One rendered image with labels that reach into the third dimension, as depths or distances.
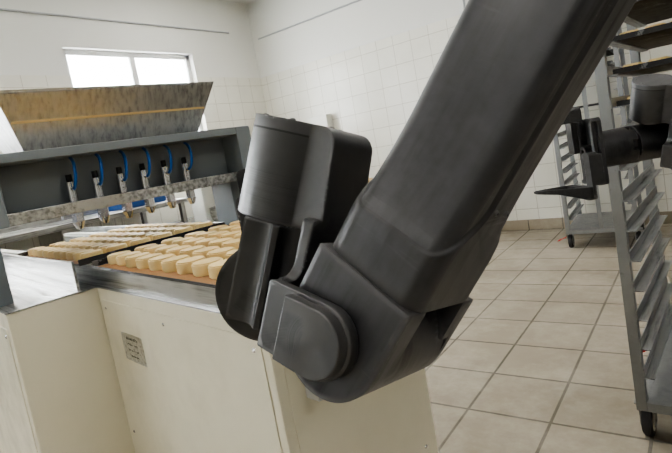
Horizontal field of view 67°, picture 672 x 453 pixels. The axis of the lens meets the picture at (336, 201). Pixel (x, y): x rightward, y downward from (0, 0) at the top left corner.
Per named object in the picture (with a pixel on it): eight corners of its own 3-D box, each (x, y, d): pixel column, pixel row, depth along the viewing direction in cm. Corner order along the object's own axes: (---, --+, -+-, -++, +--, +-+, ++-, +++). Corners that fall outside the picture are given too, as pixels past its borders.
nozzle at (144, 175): (144, 214, 139) (130, 148, 137) (155, 211, 141) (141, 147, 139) (154, 213, 135) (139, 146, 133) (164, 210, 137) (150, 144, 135)
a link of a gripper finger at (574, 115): (516, 119, 82) (575, 108, 82) (523, 162, 83) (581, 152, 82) (530, 115, 76) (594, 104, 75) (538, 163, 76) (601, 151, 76)
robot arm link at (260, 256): (201, 336, 28) (302, 359, 28) (224, 214, 27) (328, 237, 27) (231, 299, 35) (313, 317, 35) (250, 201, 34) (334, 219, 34)
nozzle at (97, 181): (98, 224, 131) (82, 155, 129) (110, 221, 133) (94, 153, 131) (106, 224, 126) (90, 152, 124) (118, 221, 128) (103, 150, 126)
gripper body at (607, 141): (569, 121, 82) (615, 113, 82) (578, 184, 83) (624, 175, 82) (587, 118, 76) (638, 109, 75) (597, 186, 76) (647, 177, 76)
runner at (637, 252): (640, 262, 147) (639, 252, 147) (629, 262, 149) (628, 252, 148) (667, 215, 196) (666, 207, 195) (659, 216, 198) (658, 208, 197)
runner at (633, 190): (633, 201, 145) (632, 191, 145) (622, 202, 147) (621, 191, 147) (662, 169, 194) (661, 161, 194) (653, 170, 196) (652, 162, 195)
